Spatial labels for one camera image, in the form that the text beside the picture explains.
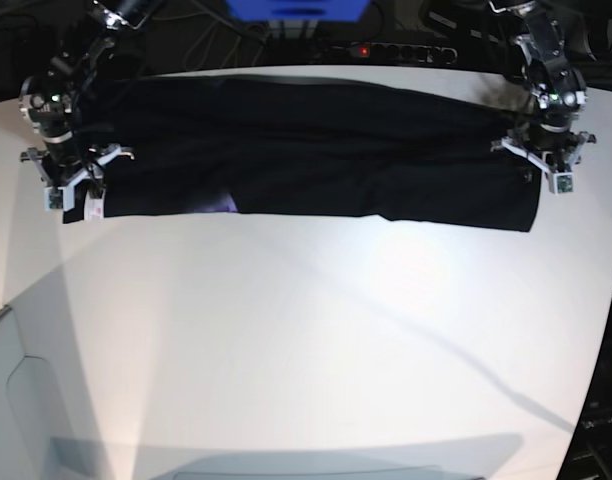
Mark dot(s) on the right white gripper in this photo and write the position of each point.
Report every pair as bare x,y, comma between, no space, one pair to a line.
61,181

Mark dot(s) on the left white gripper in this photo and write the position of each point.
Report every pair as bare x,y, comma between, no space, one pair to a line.
552,152

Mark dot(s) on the black T-shirt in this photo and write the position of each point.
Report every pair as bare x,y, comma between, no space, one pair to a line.
323,148

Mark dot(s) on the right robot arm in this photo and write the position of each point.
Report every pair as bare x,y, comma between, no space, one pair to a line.
51,103

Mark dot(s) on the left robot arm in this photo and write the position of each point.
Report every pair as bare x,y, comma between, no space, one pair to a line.
557,96

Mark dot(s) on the white garment label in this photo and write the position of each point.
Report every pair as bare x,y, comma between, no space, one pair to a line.
94,208

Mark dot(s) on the black power strip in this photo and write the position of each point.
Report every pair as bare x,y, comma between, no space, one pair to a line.
392,54

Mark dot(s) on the blue box overhead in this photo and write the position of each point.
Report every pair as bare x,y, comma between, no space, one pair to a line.
319,10

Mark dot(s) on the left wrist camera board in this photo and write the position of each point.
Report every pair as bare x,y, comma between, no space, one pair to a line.
564,183

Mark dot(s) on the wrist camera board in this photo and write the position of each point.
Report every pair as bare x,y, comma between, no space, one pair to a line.
564,183
53,200

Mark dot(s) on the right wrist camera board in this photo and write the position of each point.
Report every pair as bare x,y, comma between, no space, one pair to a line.
53,200

